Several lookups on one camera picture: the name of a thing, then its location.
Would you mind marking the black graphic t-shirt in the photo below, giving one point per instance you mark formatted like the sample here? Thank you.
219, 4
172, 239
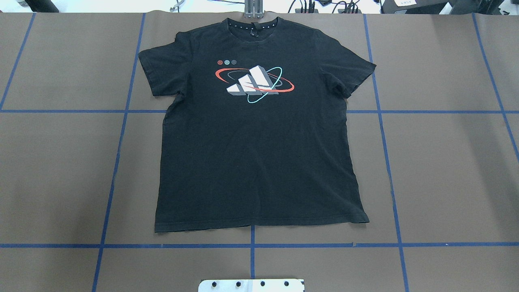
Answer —
257, 132

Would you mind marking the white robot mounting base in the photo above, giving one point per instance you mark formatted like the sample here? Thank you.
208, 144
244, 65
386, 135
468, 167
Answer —
252, 285

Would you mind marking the brown table mat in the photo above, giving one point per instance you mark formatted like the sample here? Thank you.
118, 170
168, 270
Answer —
433, 135

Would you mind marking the aluminium frame post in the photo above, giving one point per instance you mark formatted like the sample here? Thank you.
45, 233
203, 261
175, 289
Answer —
253, 9

